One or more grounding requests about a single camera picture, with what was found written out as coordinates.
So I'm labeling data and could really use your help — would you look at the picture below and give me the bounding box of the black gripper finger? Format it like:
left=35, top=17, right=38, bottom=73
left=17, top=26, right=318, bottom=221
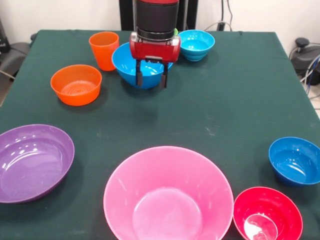
left=159, top=62, right=169, bottom=89
left=134, top=58, right=144, bottom=87

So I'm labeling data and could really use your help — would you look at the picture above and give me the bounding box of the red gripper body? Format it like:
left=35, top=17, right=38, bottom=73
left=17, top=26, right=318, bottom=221
left=129, top=41, right=182, bottom=64

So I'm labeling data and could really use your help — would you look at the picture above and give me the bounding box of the large pink bowl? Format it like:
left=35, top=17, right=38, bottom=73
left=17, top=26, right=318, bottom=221
left=103, top=145, right=235, bottom=240

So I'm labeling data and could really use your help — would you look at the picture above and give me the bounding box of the red bowl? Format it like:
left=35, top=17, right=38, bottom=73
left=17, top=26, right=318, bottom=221
left=232, top=186, right=304, bottom=240

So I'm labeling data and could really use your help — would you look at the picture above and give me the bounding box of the large light blue bowl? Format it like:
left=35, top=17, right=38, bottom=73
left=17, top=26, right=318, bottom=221
left=111, top=42, right=175, bottom=90

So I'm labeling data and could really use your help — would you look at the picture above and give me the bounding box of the orange cup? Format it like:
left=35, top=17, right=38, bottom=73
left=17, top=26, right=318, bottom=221
left=88, top=31, right=120, bottom=72

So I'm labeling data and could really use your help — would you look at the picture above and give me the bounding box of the small ribbed cyan bowl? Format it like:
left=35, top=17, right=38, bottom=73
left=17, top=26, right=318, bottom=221
left=177, top=29, right=216, bottom=62

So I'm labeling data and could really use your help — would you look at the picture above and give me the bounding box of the dark green tablecloth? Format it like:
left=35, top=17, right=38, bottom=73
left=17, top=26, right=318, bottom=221
left=0, top=29, right=320, bottom=240

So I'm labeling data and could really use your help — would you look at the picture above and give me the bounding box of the orange bowl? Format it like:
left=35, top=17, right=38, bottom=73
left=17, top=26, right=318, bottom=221
left=50, top=64, right=103, bottom=107

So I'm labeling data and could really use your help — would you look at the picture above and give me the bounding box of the black floor stand base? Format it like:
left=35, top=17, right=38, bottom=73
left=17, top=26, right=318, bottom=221
left=289, top=37, right=320, bottom=76
left=0, top=18, right=32, bottom=78

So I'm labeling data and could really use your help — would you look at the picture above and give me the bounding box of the purple bowl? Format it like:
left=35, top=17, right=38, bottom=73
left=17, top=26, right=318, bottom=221
left=0, top=124, right=76, bottom=204

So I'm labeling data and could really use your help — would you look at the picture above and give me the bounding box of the small dark blue bowl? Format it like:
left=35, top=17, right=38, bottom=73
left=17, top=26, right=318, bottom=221
left=268, top=136, right=320, bottom=188

